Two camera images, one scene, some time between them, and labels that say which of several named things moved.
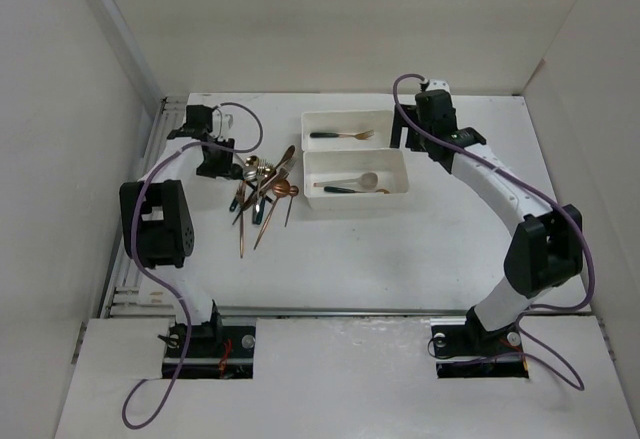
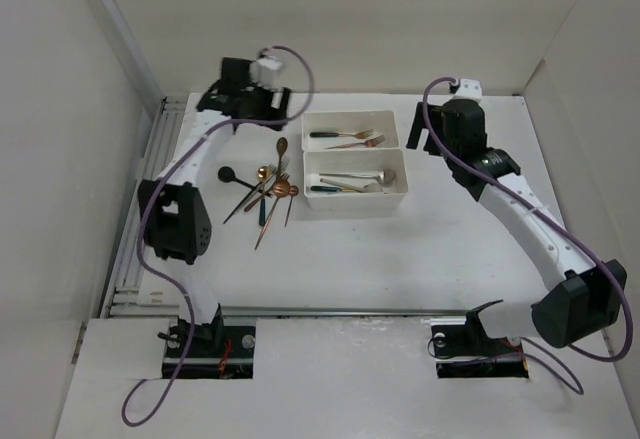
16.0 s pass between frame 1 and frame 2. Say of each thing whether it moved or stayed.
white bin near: stayed
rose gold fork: moved
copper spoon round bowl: stayed
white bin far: stayed
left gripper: moved
